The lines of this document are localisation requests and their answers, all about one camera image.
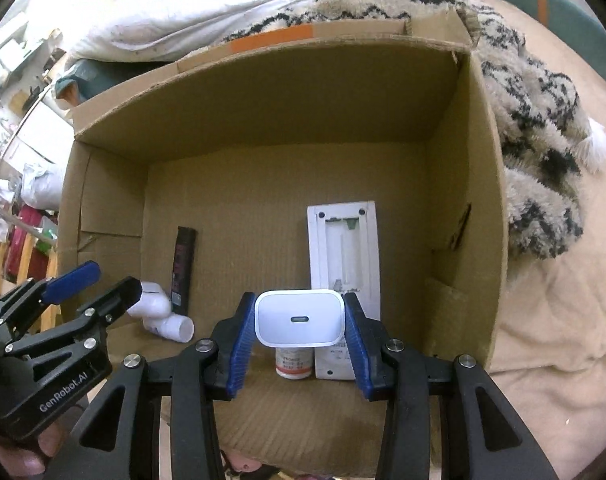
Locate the red bag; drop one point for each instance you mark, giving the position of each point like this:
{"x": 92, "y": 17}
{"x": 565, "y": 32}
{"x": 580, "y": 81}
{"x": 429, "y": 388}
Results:
{"x": 25, "y": 240}

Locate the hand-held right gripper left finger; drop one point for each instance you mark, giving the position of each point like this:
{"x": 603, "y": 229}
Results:
{"x": 240, "y": 345}

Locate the black cosmetic tube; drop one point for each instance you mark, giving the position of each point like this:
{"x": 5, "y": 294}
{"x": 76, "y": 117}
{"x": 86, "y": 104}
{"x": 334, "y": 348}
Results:
{"x": 183, "y": 270}

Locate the white duvet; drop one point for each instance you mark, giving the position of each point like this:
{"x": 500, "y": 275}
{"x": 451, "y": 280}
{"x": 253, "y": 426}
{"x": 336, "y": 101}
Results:
{"x": 183, "y": 5}

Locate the teal bed base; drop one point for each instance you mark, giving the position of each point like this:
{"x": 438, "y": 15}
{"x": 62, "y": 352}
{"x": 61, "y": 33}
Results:
{"x": 80, "y": 77}

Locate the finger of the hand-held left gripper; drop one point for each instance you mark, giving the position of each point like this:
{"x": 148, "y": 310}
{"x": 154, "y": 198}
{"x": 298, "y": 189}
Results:
{"x": 113, "y": 300}
{"x": 73, "y": 277}

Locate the black patterned fuzzy blanket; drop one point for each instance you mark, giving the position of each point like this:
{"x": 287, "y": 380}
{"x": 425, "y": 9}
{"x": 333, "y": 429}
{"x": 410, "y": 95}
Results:
{"x": 533, "y": 110}

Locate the white phone charger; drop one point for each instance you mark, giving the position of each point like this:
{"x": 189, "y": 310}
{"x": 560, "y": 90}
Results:
{"x": 298, "y": 317}

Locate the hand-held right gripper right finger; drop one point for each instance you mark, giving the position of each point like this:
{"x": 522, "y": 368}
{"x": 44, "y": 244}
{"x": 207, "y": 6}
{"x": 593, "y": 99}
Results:
{"x": 358, "y": 345}

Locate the grey stuffed bag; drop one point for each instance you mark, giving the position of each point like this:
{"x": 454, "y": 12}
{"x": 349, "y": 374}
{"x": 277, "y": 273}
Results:
{"x": 40, "y": 185}

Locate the white bottle red label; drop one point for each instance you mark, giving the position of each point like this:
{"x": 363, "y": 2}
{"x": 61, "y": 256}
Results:
{"x": 294, "y": 362}

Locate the brown cardboard box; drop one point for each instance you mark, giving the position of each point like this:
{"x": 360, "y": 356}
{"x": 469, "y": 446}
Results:
{"x": 263, "y": 125}

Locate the yellow wooden railing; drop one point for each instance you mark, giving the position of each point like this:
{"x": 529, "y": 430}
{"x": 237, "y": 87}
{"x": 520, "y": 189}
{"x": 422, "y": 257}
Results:
{"x": 3, "y": 260}

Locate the teal cushion orange stripe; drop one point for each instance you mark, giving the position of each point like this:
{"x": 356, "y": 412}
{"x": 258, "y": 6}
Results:
{"x": 568, "y": 5}

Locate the white remote control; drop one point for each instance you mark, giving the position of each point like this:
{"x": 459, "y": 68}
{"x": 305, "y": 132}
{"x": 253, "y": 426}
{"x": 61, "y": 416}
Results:
{"x": 340, "y": 250}

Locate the person's left hand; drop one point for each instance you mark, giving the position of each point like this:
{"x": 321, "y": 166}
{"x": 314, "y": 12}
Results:
{"x": 28, "y": 460}

